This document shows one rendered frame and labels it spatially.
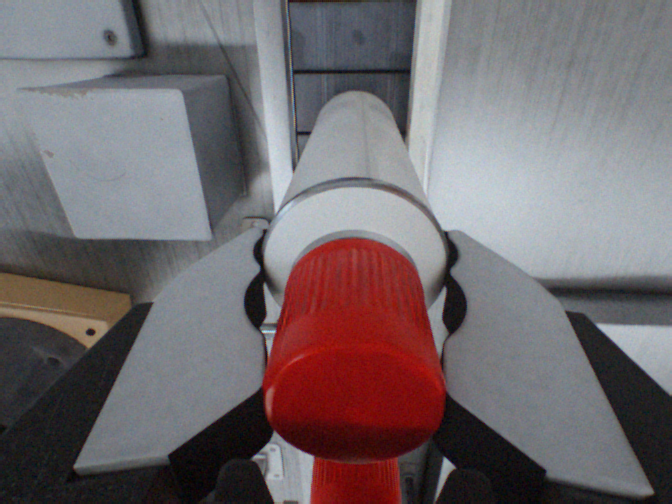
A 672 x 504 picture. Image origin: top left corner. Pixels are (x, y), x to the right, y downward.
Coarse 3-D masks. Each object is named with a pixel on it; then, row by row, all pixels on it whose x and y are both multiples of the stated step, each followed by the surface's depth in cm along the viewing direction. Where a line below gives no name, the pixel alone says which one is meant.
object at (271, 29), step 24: (264, 0) 15; (264, 24) 16; (264, 48) 16; (288, 48) 17; (264, 72) 17; (288, 72) 17; (264, 96) 17; (288, 96) 17; (288, 120) 18; (288, 144) 18; (288, 168) 19; (312, 456) 32
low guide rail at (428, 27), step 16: (432, 0) 19; (416, 16) 21; (432, 16) 19; (416, 32) 21; (432, 32) 20; (416, 48) 20; (432, 48) 20; (416, 64) 21; (432, 64) 20; (416, 80) 21; (432, 80) 21; (416, 96) 21; (432, 96) 21; (416, 112) 22; (416, 128) 22; (416, 144) 23; (416, 160) 23
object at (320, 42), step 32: (320, 0) 23; (352, 0) 23; (384, 0) 23; (416, 0) 22; (320, 32) 23; (352, 32) 23; (384, 32) 23; (320, 64) 24; (352, 64) 24; (384, 64) 24; (320, 96) 25; (384, 96) 25
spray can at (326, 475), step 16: (320, 464) 14; (336, 464) 13; (352, 464) 13; (368, 464) 13; (384, 464) 13; (320, 480) 13; (336, 480) 13; (352, 480) 13; (368, 480) 13; (384, 480) 13; (320, 496) 13; (336, 496) 12; (352, 496) 12; (368, 496) 12; (384, 496) 12; (400, 496) 13
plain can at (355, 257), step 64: (320, 128) 16; (384, 128) 15; (320, 192) 9; (384, 192) 9; (320, 256) 8; (384, 256) 8; (448, 256) 10; (320, 320) 6; (384, 320) 6; (320, 384) 6; (384, 384) 6; (320, 448) 7; (384, 448) 7
